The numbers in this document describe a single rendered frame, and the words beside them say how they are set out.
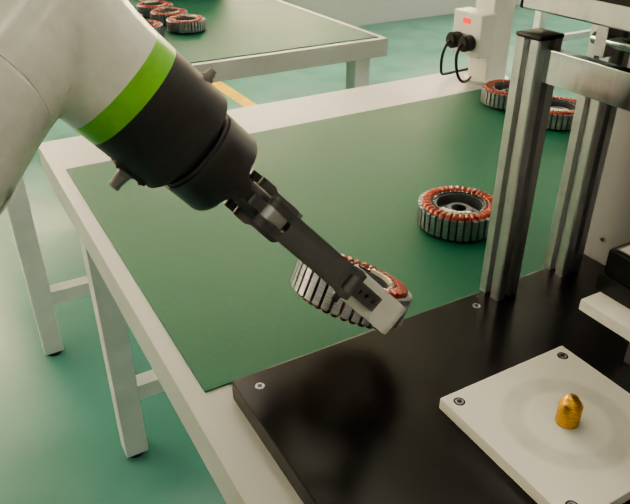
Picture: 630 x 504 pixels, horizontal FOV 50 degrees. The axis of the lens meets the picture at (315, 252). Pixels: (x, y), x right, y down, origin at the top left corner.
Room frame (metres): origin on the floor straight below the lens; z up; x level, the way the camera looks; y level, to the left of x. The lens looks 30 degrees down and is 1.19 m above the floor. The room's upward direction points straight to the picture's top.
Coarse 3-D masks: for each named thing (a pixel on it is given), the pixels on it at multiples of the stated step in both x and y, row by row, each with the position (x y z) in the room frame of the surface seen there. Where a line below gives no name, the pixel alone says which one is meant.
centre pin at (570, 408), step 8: (560, 400) 0.42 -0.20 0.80; (568, 400) 0.41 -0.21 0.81; (576, 400) 0.41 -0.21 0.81; (560, 408) 0.41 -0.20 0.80; (568, 408) 0.41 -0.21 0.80; (576, 408) 0.41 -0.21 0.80; (560, 416) 0.41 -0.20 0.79; (568, 416) 0.41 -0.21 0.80; (576, 416) 0.41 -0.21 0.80; (560, 424) 0.41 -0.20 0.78; (568, 424) 0.41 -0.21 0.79; (576, 424) 0.41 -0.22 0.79
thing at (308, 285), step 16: (304, 272) 0.51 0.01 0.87; (368, 272) 0.56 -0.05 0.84; (384, 272) 0.56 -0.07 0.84; (304, 288) 0.50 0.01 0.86; (320, 288) 0.49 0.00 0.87; (384, 288) 0.50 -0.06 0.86; (400, 288) 0.52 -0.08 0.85; (320, 304) 0.49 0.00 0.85; (336, 304) 0.48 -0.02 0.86; (352, 320) 0.47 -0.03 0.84; (400, 320) 0.50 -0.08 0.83
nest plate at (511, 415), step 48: (480, 384) 0.46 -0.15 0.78; (528, 384) 0.46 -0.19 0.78; (576, 384) 0.46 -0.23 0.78; (480, 432) 0.40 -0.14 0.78; (528, 432) 0.40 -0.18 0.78; (576, 432) 0.40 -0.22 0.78; (624, 432) 0.40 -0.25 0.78; (528, 480) 0.35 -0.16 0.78; (576, 480) 0.35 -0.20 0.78; (624, 480) 0.35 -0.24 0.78
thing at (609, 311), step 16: (608, 256) 0.47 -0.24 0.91; (624, 256) 0.46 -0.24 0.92; (608, 272) 0.46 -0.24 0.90; (624, 272) 0.45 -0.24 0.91; (608, 288) 0.46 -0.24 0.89; (624, 288) 0.45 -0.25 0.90; (592, 304) 0.45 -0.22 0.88; (608, 304) 0.45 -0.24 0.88; (624, 304) 0.44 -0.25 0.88; (608, 320) 0.43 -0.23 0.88; (624, 320) 0.42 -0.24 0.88; (624, 336) 0.41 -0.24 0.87
